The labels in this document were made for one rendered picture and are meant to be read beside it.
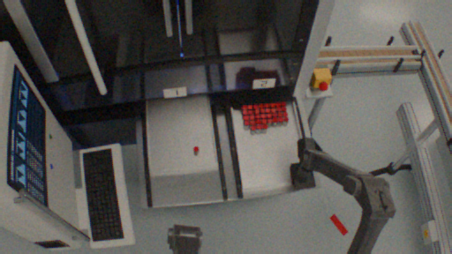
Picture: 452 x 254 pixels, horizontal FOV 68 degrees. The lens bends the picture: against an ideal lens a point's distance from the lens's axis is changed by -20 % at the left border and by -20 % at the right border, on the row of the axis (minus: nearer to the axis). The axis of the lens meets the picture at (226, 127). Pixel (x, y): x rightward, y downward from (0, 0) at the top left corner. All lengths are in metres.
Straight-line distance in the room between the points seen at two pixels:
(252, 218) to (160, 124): 1.00
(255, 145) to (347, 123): 1.28
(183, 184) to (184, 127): 0.24
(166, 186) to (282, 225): 1.06
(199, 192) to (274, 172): 0.30
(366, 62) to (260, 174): 0.75
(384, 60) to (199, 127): 0.94
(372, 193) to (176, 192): 0.84
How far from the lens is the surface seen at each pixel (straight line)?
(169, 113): 1.68
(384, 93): 3.05
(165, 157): 1.60
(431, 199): 2.19
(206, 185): 1.55
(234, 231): 2.40
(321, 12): 1.31
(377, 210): 0.92
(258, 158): 1.59
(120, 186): 1.67
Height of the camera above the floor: 2.35
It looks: 63 degrees down
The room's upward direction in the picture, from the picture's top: 3 degrees clockwise
